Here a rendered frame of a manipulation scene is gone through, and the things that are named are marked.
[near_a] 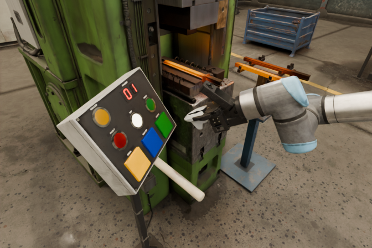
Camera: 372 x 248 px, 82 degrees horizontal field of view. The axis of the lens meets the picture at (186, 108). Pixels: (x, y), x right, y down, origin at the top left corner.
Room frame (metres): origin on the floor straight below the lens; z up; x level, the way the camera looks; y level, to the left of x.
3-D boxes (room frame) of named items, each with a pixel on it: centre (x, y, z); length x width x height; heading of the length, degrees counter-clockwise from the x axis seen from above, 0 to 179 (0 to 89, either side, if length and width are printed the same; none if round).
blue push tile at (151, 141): (0.54, 0.12, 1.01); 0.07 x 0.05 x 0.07; 162
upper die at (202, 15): (1.19, 0.07, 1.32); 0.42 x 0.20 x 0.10; 47
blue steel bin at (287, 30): (4.72, -1.97, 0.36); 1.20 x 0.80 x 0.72; 43
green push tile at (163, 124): (0.64, 0.09, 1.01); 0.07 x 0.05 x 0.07; 162
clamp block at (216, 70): (1.22, -0.17, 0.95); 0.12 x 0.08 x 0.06; 47
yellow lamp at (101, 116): (0.48, 0.23, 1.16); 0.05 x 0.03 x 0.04; 137
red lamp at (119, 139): (0.46, 0.19, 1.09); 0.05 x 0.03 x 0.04; 137
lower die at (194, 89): (1.19, 0.07, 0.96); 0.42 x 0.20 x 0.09; 47
